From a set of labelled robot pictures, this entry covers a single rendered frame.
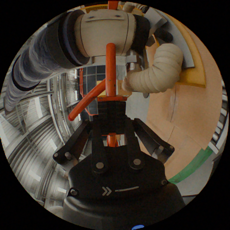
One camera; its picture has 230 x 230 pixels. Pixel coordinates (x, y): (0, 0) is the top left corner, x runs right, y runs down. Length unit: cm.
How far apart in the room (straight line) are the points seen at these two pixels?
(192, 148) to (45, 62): 93
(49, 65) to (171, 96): 43
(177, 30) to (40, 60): 29
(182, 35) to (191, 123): 24
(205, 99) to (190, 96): 6
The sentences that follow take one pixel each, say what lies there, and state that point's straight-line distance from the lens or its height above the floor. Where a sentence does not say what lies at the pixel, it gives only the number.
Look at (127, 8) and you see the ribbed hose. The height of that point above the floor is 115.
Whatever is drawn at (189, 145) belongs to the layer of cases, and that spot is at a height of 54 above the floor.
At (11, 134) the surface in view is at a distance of 507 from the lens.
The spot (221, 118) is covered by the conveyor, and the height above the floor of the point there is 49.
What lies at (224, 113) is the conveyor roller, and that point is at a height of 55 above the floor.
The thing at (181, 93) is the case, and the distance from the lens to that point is 29.
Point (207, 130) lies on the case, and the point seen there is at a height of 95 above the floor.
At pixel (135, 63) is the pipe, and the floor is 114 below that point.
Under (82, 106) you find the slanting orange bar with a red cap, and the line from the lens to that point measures 17.
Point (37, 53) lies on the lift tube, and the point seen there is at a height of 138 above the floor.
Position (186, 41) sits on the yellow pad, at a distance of 16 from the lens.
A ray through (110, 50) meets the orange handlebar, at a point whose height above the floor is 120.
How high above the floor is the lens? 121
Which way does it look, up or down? 4 degrees down
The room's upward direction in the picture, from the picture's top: 92 degrees counter-clockwise
